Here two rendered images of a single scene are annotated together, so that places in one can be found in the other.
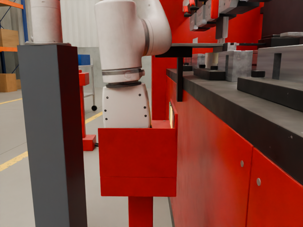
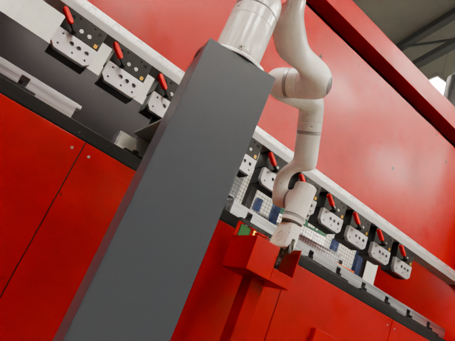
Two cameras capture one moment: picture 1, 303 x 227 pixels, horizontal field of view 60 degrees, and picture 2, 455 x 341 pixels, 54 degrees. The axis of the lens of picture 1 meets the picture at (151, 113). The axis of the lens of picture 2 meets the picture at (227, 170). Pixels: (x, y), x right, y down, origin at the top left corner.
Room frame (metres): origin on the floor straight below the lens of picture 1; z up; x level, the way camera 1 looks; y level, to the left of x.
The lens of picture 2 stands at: (1.54, 1.34, 0.41)
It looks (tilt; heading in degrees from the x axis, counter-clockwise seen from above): 20 degrees up; 243
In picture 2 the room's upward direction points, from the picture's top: 22 degrees clockwise
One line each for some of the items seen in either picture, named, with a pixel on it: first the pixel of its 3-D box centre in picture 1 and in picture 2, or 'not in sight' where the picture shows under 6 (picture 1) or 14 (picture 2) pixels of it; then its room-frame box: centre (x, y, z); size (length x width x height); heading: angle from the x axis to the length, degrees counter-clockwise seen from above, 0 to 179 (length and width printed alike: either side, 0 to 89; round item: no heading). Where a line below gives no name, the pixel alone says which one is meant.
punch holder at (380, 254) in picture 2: not in sight; (376, 245); (-0.31, -0.30, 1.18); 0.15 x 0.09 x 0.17; 1
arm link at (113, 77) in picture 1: (123, 75); (292, 220); (0.56, 0.06, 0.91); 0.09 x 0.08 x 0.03; 89
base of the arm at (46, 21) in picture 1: (47, 23); (242, 44); (1.18, 0.45, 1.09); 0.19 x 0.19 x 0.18
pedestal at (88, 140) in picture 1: (80, 110); not in sight; (2.70, 0.74, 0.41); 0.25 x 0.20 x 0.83; 91
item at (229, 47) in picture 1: (223, 47); not in sight; (1.03, -0.27, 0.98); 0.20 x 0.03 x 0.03; 1
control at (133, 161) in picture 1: (140, 141); (263, 254); (0.61, 0.03, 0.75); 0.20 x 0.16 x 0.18; 179
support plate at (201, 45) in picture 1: (183, 45); (168, 139); (1.06, -0.12, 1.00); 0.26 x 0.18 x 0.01; 91
